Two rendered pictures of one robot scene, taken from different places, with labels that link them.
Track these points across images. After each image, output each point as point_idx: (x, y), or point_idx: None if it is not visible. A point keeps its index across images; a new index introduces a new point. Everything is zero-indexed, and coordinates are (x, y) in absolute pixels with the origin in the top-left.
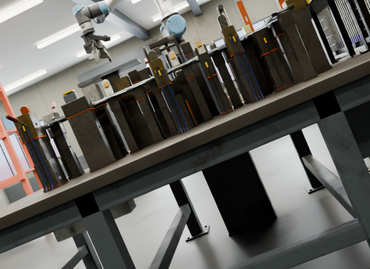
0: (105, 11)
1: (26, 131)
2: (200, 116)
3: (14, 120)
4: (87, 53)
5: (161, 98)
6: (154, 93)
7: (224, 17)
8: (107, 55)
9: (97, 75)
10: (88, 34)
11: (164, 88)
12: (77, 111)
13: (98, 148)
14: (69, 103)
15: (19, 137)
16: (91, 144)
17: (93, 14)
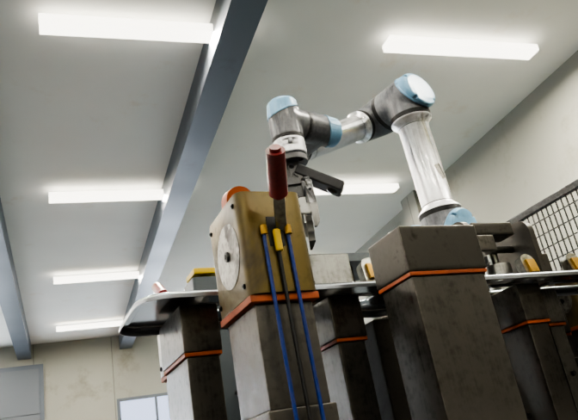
0: (336, 138)
1: (282, 256)
2: None
3: (284, 182)
4: None
5: (566, 343)
6: (553, 324)
7: None
8: (311, 229)
9: (310, 255)
10: (294, 163)
11: None
12: (450, 264)
13: (503, 417)
14: (426, 227)
15: (156, 299)
16: (482, 398)
17: (314, 128)
